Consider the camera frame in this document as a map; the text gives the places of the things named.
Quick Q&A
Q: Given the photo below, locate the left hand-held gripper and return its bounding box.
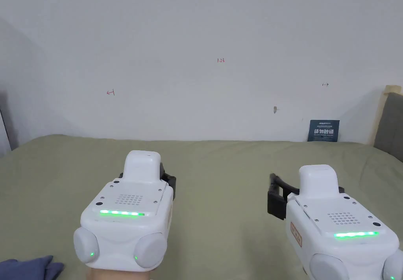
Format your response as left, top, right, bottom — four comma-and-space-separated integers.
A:
73, 150, 177, 273

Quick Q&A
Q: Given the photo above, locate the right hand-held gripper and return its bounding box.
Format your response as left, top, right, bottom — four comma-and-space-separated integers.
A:
267, 164, 403, 280

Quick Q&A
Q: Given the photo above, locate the person's left hand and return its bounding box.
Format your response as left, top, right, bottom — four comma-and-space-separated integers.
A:
86, 267, 152, 280

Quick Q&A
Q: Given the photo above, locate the dark blue card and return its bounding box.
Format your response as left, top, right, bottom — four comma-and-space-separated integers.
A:
307, 119, 340, 143

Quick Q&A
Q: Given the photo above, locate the bed with pale green sheet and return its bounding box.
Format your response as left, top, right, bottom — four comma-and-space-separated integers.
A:
0, 134, 403, 280

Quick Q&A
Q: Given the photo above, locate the grey padded headboard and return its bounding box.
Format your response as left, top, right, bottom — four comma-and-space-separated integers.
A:
372, 85, 403, 164

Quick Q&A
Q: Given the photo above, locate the dark blue garment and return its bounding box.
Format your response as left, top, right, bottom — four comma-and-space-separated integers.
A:
0, 255, 65, 280

